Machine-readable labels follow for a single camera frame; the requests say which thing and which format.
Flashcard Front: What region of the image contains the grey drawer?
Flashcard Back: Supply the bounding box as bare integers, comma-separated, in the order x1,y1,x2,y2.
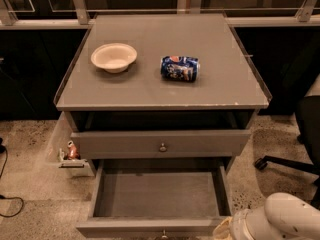
71,130,250,159
77,158,232,238

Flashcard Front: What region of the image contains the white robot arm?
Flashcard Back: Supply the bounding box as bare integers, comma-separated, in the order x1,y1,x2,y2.
213,193,320,240

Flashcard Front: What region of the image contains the grey top drawer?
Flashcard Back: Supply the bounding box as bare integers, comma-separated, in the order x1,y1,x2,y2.
71,130,250,159

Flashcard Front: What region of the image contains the grey drawer cabinet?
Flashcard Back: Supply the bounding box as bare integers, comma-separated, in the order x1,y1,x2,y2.
53,13,273,172

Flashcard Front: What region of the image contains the black office chair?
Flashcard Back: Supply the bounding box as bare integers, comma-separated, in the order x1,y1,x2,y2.
254,95,320,209

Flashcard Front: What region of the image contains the blue soda can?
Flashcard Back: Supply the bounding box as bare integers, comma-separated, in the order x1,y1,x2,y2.
160,56,200,82

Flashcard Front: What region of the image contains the white paper bowl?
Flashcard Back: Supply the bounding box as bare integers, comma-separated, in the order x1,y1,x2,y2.
91,43,137,73

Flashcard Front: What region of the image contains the black floor cable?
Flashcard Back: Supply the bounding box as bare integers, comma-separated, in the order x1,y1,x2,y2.
0,137,25,218

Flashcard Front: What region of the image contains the metal window rail frame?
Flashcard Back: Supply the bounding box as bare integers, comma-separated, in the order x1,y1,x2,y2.
0,0,320,30

